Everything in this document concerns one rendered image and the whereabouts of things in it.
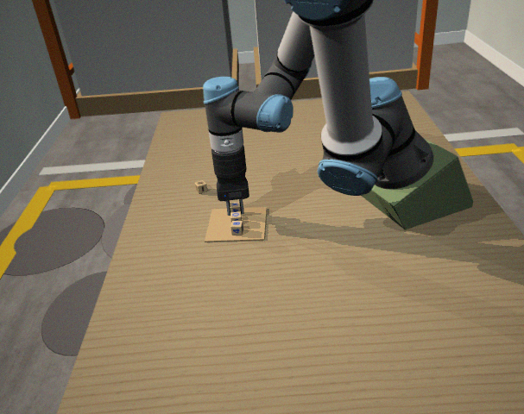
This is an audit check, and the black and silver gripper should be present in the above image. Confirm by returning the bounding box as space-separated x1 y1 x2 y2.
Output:
209 128 249 216

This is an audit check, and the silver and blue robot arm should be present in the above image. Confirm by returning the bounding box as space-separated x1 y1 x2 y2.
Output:
203 0 433 196

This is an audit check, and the tan flat mat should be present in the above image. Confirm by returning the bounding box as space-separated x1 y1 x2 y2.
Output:
205 207 267 242

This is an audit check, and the wooden letter block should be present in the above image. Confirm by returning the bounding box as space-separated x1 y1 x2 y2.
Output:
230 202 241 212
230 211 242 222
195 180 207 194
230 221 243 235

